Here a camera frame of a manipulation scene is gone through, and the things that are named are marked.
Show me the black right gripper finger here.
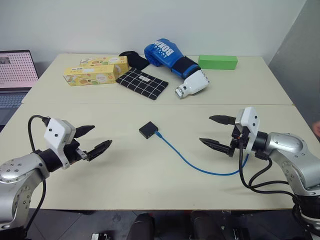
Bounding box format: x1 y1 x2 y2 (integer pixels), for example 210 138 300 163
208 114 237 126
198 137 235 158

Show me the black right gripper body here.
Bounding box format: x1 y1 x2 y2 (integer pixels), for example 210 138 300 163
230 124 251 151

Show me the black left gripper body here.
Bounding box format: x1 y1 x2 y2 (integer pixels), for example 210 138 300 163
63 139 89 165

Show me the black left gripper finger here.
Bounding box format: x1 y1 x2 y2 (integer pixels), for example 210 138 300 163
86 139 113 162
74 125 96 139

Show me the small black adapter box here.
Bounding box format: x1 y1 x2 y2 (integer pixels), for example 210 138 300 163
138 121 160 140

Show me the yellow printed carton box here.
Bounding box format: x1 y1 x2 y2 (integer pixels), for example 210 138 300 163
79 56 130 74
62 64 120 88

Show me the green rectangular block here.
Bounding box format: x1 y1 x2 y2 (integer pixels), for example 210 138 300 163
198 54 239 71

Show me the black white grid pouch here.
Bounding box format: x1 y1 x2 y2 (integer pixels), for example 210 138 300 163
115 67 170 102

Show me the dark rounded shape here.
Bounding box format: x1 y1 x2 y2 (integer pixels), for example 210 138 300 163
190 210 226 240
126 212 156 240

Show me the black fabric wrap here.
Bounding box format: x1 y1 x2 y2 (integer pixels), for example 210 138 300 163
118 50 151 71

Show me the blue boxing glove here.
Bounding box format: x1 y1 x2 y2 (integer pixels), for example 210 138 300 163
143 38 202 80

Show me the grey laptop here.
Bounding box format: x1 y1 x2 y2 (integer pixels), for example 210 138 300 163
0 49 40 126

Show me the grey partition panel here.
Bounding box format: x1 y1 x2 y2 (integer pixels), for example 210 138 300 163
267 0 320 142

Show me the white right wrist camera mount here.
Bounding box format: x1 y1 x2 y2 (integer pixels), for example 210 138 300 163
234 106 261 153

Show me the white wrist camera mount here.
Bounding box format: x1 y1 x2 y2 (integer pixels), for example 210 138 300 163
234 106 261 153
43 118 77 170

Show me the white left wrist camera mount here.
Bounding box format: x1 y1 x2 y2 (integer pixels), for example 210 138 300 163
43 118 77 170

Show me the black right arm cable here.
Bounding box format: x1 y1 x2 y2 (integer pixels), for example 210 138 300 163
238 139 305 221

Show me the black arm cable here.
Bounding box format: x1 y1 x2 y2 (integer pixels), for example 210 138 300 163
238 139 305 221
24 114 50 236

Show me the blue cable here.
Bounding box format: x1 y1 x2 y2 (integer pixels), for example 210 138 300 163
154 130 251 176

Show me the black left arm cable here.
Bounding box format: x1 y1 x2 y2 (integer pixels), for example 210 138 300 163
24 114 50 236

